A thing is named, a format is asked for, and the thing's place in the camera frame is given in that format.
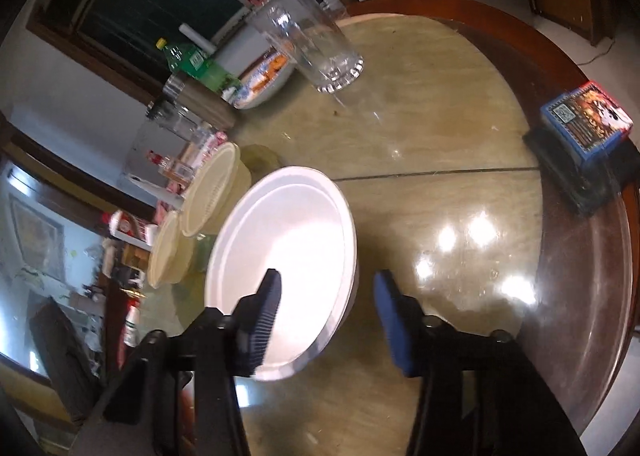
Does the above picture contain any blue playing card box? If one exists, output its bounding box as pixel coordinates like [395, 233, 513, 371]
[539, 80, 633, 169]

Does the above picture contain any green plastic bottle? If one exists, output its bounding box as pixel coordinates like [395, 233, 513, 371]
[156, 38, 243, 94]

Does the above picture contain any dark flat case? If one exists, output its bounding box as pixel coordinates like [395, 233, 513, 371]
[522, 128, 640, 215]

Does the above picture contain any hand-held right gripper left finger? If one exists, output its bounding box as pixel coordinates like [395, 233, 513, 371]
[75, 267, 283, 456]

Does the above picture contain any small drinking glass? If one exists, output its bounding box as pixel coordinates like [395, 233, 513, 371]
[315, 0, 348, 21]

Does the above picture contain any beige plastic bowl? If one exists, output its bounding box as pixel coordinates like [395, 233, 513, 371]
[147, 210, 208, 287]
[179, 142, 252, 238]

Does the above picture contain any clear jar with black lid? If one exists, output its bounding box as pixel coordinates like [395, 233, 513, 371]
[145, 103, 211, 147]

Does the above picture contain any white paper roll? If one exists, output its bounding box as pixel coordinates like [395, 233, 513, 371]
[180, 23, 217, 56]

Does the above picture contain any blue patterned plate with food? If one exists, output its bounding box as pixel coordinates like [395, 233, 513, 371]
[232, 48, 296, 110]

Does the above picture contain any dark window with wooden frame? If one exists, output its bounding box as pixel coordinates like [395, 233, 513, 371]
[27, 0, 306, 101]

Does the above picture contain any steel thermos flask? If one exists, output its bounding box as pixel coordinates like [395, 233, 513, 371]
[162, 74, 237, 129]

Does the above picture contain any clear glass mug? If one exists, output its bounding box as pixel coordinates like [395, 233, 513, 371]
[248, 0, 365, 95]

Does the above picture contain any white disposable bowl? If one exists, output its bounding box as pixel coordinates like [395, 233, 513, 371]
[204, 166, 360, 368]

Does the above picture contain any gold lazy susan turntable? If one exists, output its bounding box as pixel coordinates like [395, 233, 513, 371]
[170, 143, 281, 327]

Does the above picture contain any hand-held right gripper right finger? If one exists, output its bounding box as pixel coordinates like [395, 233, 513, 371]
[374, 270, 588, 456]

